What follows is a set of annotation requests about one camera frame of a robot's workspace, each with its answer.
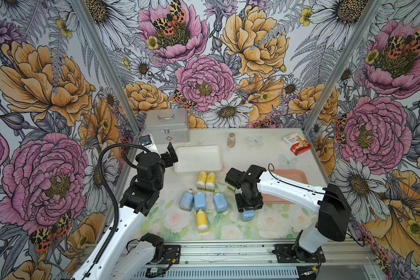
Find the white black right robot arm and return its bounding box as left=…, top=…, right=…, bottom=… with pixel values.
left=225, top=165, right=352, bottom=263

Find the blue pencil sharpener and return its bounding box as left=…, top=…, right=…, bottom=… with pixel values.
left=213, top=193, right=228, bottom=213
left=241, top=210, right=255, bottom=222
left=194, top=192, right=207, bottom=211
left=179, top=189, right=194, bottom=211

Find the small glass bottle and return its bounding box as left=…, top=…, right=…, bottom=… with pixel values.
left=227, top=133, right=236, bottom=148

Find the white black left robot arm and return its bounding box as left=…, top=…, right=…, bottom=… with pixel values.
left=72, top=144, right=179, bottom=280

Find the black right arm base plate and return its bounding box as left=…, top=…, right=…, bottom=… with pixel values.
left=272, top=243, right=326, bottom=263

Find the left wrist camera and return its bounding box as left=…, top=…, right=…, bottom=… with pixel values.
left=139, top=134, right=158, bottom=153

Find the silver metal case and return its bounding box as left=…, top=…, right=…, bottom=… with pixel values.
left=145, top=108, right=190, bottom=145

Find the aluminium rail frame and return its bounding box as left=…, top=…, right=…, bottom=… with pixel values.
left=120, top=240, right=385, bottom=280

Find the pink plastic tray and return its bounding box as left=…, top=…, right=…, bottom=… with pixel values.
left=261, top=169, right=308, bottom=204

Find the yellow pencil sharpener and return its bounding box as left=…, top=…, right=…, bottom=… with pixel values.
left=195, top=210, right=208, bottom=232
left=205, top=172, right=217, bottom=191
left=196, top=171, right=208, bottom=190

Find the white plastic tray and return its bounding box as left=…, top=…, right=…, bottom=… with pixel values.
left=174, top=145, right=223, bottom=176

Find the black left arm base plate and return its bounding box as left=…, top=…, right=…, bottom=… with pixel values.
left=149, top=245, right=182, bottom=265

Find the red white small box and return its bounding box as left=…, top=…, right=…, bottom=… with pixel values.
left=283, top=133, right=312, bottom=156

